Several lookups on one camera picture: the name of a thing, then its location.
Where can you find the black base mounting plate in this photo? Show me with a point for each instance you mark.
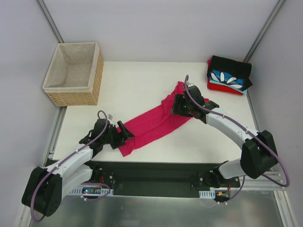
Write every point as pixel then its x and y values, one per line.
pixel 177 180

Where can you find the left white cable duct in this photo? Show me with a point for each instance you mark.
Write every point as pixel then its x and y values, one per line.
pixel 91 191

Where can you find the light teal folded t-shirt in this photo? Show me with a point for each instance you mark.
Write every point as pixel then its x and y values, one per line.
pixel 236 86

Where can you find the aluminium frame rail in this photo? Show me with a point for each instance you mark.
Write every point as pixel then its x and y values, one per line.
pixel 272 179

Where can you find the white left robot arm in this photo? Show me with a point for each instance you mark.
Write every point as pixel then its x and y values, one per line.
pixel 47 186

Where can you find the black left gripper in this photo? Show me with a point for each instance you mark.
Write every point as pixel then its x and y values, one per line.
pixel 116 136

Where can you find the right white cable duct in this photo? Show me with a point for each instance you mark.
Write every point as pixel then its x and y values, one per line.
pixel 207 194

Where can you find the left aluminium corner post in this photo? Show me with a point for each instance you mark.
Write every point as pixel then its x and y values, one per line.
pixel 50 21

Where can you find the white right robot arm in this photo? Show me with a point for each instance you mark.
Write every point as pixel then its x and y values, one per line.
pixel 258 149

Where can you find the magenta folded t-shirt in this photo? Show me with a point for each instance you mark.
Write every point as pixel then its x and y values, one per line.
pixel 209 62

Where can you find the right aluminium corner post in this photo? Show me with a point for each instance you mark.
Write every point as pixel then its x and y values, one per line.
pixel 269 21

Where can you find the woven wicker basket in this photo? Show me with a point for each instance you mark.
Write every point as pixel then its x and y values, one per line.
pixel 74 75

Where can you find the white cable duct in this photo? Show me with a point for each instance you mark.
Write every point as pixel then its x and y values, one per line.
pixel 91 191
pixel 207 194

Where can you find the black folded printed t-shirt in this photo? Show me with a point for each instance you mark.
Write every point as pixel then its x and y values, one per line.
pixel 229 72

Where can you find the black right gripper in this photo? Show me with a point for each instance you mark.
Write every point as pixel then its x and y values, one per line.
pixel 179 104

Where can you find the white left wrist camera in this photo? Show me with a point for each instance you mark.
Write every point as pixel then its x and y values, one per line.
pixel 110 117

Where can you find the red folded t-shirt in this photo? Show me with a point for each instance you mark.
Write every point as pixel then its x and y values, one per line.
pixel 222 88

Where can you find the aluminium corner post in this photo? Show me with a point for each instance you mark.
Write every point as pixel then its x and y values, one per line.
pixel 269 21
pixel 50 21

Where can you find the magenta pink t-shirt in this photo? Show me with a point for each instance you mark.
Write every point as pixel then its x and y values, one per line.
pixel 154 124

